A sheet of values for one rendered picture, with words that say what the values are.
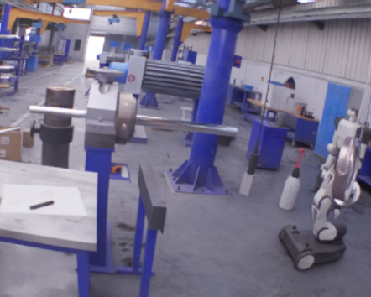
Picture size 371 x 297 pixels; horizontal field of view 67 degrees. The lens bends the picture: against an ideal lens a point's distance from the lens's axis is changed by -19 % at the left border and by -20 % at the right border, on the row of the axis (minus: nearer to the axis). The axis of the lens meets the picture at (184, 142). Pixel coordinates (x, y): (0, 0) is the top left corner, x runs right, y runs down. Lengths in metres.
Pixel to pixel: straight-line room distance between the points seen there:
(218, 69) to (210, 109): 0.50
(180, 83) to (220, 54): 2.07
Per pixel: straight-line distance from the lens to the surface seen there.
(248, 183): 1.87
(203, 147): 4.14
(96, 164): 2.13
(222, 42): 4.02
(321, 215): 3.04
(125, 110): 2.23
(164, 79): 5.84
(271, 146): 5.63
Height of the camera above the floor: 1.58
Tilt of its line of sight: 14 degrees down
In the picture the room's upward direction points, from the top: 10 degrees clockwise
